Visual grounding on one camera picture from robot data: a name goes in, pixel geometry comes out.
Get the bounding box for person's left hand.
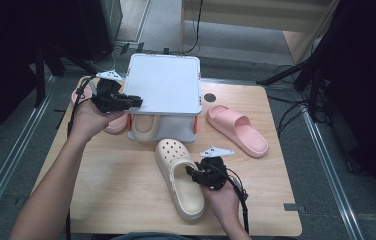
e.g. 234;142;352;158
67;98;127;145

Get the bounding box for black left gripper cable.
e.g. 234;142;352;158
64;75;97;240

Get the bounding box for grey two-tier shoe rack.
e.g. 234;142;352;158
122;53;204;144

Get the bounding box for cream perforated clog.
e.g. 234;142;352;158
154;138;207;222
131;113;162;141

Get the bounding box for person's right hand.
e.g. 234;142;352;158
200;181;244;228

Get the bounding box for black curtain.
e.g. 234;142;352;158
0;0;87;153
309;0;376;214

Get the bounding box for light wooden cabinet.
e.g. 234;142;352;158
179;0;340;64

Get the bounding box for metal floor rail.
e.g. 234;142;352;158
0;76;57;228
300;106;365;240

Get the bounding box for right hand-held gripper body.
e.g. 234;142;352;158
195;146;236;192

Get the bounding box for dark grey cabinet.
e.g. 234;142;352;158
77;0;124;59

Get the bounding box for black tripod stand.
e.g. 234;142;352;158
255;0;347;123

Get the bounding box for black floor cables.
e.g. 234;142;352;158
265;64;330;138

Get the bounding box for black hanging cable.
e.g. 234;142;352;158
182;0;205;56

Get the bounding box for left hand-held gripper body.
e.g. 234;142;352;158
90;69;130;114

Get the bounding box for white floor cable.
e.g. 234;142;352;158
89;46;124;73

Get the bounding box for black metal stand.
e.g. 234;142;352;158
34;43;107;108

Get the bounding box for pink slide sandal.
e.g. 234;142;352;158
70;77;129;135
205;104;270;159

